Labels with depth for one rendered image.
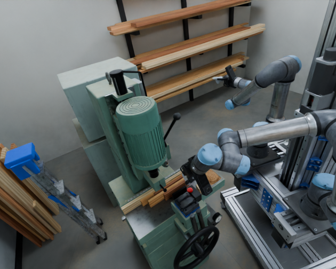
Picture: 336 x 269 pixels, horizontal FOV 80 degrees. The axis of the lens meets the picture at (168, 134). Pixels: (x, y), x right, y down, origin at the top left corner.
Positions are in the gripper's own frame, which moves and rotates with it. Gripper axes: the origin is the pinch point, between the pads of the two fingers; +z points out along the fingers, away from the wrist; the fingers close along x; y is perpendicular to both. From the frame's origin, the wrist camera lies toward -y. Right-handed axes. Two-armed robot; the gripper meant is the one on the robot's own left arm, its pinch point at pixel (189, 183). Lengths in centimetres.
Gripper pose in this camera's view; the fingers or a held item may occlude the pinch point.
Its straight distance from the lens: 102.5
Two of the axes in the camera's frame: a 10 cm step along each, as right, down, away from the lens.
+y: -5.3, -7.8, 3.3
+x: -8.3, 4.0, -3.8
